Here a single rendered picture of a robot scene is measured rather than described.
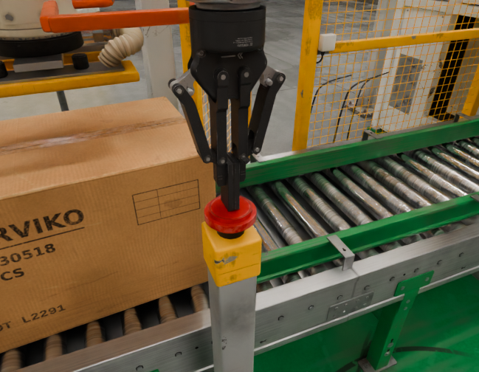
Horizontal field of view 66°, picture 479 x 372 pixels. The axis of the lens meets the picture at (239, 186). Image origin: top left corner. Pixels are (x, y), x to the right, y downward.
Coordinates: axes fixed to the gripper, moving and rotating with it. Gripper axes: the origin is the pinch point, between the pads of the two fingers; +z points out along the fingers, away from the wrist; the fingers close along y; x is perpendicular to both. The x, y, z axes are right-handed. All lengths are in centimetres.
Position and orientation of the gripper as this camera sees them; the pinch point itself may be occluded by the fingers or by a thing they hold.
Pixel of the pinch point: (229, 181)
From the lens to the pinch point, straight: 46.3
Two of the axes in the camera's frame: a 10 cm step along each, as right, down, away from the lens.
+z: 0.0, 8.4, 5.4
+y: 9.3, -2.0, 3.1
